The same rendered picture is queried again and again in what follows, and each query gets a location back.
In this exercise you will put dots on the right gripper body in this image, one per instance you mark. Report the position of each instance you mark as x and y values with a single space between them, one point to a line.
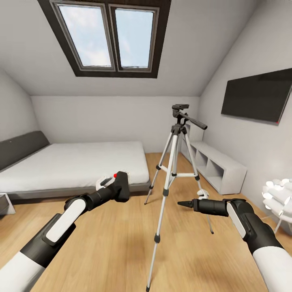
205 206

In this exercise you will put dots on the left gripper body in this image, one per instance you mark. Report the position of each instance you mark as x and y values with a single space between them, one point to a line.
107 193

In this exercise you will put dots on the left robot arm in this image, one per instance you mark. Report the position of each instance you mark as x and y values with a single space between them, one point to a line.
22 272

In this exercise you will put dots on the digital camera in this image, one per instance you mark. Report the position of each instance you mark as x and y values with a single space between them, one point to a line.
121 178

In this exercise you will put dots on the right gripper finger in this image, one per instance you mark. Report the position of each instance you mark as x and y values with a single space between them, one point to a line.
187 203

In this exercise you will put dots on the camera tripod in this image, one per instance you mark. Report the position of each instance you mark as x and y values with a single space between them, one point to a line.
172 167

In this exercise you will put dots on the bookcase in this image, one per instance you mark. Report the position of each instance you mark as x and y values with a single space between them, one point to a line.
223 173

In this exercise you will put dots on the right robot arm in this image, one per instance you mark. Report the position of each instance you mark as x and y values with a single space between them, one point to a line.
273 261

